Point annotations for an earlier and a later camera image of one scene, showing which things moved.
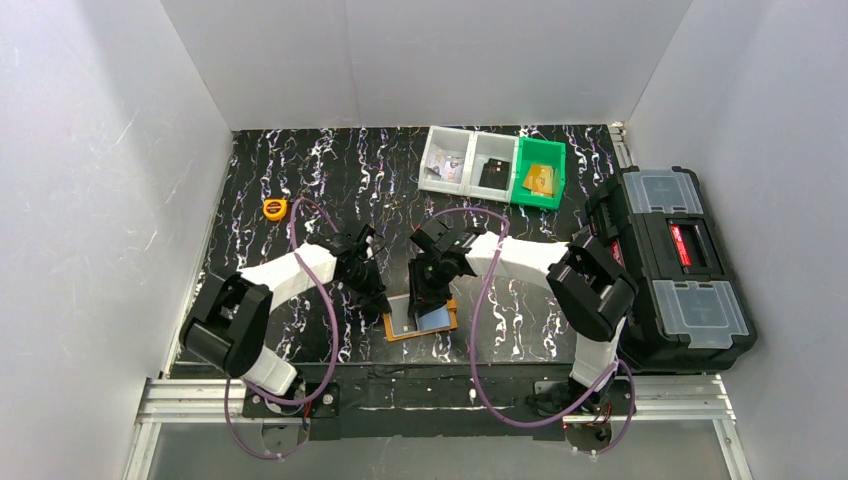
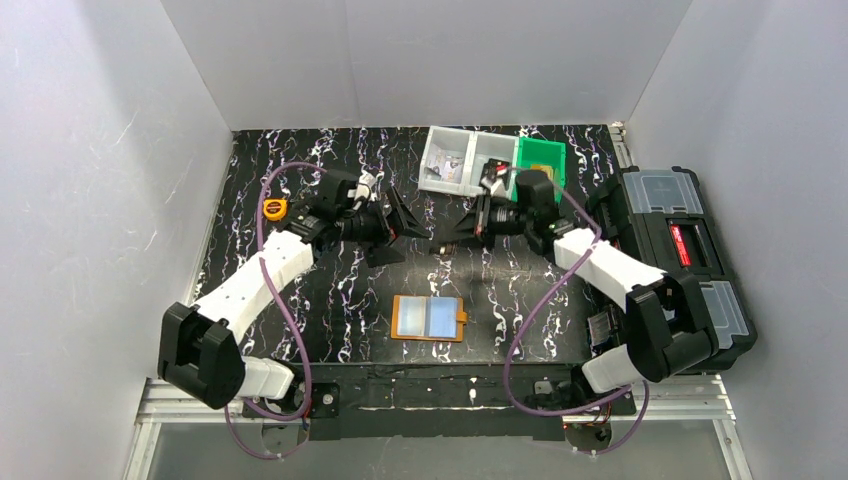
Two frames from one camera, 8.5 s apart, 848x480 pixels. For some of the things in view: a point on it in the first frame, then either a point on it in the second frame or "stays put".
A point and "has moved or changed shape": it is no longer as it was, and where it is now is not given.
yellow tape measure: x=275 y=209 stays put
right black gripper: x=428 y=285 to x=482 y=220
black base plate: x=445 y=400 stays put
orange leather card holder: x=398 y=325 has moved or changed shape
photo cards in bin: x=443 y=167 stays put
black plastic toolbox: x=688 y=316 stays put
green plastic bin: x=534 y=151 stays put
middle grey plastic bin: x=492 y=166 stays put
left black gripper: x=370 y=283 to x=387 y=221
